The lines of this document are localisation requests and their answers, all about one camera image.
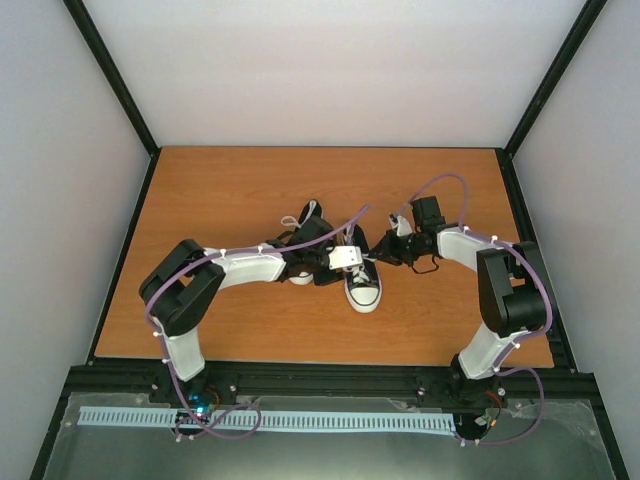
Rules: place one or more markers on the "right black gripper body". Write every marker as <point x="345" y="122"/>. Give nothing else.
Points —
<point x="409" y="249"/>

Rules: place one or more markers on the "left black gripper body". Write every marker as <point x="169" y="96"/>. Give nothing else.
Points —
<point x="323" y="279"/>

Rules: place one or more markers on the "white shoelace of sneaker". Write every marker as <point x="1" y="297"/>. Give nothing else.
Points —
<point x="357" y="277"/>
<point x="289" y="221"/>

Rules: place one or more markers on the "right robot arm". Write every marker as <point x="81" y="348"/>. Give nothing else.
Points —
<point x="513" y="289"/>

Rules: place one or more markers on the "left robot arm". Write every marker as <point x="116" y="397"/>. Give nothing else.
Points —
<point x="179" y="292"/>

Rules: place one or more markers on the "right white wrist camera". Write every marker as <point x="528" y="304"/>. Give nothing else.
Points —
<point x="400" y="225"/>

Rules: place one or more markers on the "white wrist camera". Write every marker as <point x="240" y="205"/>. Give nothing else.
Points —
<point x="400" y="225"/>
<point x="344" y="257"/>

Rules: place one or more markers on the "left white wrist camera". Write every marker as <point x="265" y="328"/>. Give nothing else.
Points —
<point x="344" y="257"/>

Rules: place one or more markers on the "white slotted cable duct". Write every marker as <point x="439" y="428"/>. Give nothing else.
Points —
<point x="270" y="421"/>

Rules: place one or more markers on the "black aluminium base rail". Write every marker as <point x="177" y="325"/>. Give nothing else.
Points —
<point x="428" y="387"/>

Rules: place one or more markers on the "right black frame post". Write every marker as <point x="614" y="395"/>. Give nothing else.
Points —
<point x="571" y="44"/>

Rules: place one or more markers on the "black frame post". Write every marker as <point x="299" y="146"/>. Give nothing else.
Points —
<point x="571" y="44"/>
<point x="100" y="52"/>

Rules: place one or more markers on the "left black frame post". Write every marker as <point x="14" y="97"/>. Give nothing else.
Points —
<point x="100" y="52"/>

